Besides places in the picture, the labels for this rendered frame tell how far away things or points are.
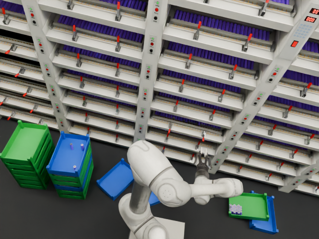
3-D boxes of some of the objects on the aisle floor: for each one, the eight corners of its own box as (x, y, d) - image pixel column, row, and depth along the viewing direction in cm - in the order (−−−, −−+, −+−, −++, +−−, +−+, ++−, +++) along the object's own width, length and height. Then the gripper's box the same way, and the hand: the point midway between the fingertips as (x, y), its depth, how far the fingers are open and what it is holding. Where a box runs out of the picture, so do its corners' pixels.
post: (70, 137, 222) (9, -111, 94) (60, 135, 222) (-14, -116, 94) (79, 122, 235) (36, -115, 107) (70, 119, 235) (16, -119, 107)
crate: (273, 234, 191) (278, 232, 185) (249, 228, 191) (253, 225, 185) (269, 199, 210) (274, 196, 204) (247, 194, 211) (251, 190, 205)
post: (142, 155, 220) (179, -71, 92) (132, 153, 221) (156, -77, 92) (146, 139, 234) (185, -80, 105) (137, 136, 234) (165, -85, 105)
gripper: (189, 174, 156) (191, 149, 175) (212, 180, 156) (212, 154, 174) (192, 167, 152) (194, 142, 170) (216, 173, 151) (215, 148, 170)
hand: (203, 151), depth 170 cm, fingers open, 3 cm apart
